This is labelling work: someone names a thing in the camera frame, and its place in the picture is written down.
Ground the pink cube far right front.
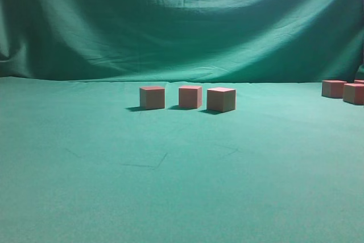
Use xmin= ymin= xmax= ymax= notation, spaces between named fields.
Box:
xmin=342 ymin=83 xmax=364 ymax=105

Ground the pink cube placed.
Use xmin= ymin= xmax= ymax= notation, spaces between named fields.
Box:
xmin=178 ymin=85 xmax=202 ymax=109
xmin=139 ymin=86 xmax=165 ymax=110
xmin=206 ymin=87 xmax=237 ymax=112

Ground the green backdrop cloth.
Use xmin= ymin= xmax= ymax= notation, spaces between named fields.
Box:
xmin=1 ymin=0 xmax=363 ymax=83

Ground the pink cube far right back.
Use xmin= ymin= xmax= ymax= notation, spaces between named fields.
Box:
xmin=321 ymin=80 xmax=347 ymax=99

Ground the green table cloth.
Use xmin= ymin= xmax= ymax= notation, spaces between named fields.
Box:
xmin=1 ymin=77 xmax=363 ymax=242

